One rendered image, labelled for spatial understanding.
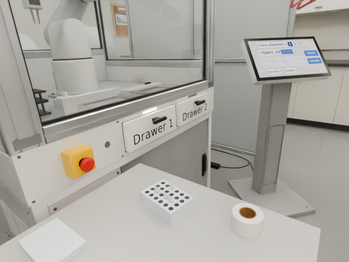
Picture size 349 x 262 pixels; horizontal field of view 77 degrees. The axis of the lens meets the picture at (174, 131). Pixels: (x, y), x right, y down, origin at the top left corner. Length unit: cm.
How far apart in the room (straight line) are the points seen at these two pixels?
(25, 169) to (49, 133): 10
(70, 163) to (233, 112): 210
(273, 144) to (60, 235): 149
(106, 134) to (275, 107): 122
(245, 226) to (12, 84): 59
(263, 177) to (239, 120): 88
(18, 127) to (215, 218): 51
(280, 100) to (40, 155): 144
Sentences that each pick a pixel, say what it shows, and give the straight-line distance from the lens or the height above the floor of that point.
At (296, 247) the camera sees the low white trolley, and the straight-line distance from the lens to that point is 58.
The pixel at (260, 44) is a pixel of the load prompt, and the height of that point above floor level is 116.
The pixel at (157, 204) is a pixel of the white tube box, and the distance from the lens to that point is 58.
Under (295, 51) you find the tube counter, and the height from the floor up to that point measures 111.
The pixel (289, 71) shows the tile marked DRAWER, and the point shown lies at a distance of 155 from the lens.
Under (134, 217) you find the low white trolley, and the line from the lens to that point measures 61.
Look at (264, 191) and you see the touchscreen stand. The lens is 194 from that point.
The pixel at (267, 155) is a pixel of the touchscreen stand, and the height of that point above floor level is 39.
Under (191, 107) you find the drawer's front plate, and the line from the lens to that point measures 108.
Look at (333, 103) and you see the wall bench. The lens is 365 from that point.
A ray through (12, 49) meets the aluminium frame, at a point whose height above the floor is 117.
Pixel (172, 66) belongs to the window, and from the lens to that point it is 98.
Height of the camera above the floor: 116
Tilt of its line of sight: 21 degrees down
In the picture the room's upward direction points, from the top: 2 degrees counter-clockwise
